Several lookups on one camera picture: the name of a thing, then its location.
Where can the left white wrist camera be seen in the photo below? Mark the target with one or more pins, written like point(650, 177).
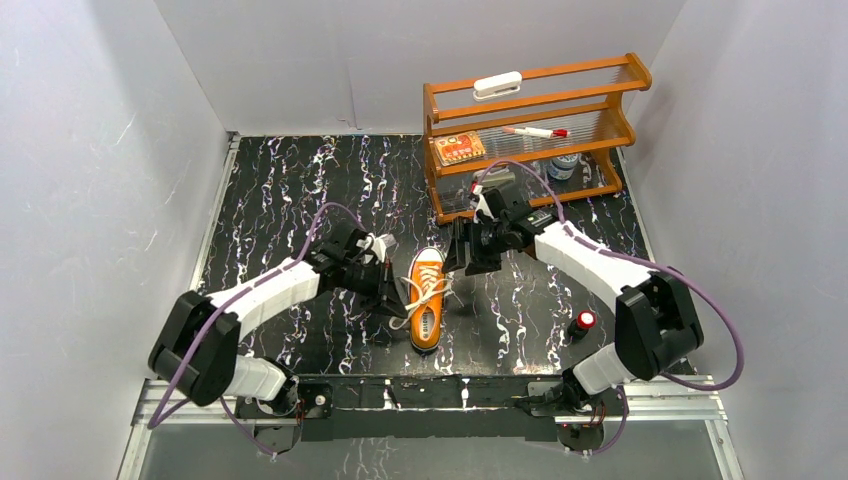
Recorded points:
point(375, 248)

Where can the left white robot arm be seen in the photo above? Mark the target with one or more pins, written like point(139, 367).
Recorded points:
point(198, 344)

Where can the white stapler on top shelf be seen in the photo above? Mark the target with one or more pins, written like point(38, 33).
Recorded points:
point(496, 86)

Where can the orange wooden shelf rack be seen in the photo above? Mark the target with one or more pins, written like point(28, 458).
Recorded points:
point(586, 98)

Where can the orange canvas sneaker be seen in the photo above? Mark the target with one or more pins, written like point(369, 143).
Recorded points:
point(425, 323)

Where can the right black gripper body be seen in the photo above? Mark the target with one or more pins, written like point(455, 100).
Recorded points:
point(487, 241)

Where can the orange snack packet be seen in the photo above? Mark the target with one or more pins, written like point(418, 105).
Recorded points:
point(458, 148)

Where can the red emergency stop button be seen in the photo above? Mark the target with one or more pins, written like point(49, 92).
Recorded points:
point(580, 326)

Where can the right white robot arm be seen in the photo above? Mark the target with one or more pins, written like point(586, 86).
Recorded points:
point(655, 320)

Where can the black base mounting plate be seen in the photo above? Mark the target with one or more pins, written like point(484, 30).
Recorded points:
point(537, 408)

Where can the red white marker pen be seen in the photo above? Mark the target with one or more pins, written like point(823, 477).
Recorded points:
point(537, 132)

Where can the grey stapler on bottom shelf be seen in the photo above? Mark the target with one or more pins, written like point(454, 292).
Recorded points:
point(493, 177)

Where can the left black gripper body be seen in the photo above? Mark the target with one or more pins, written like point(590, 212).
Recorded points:
point(383, 283)

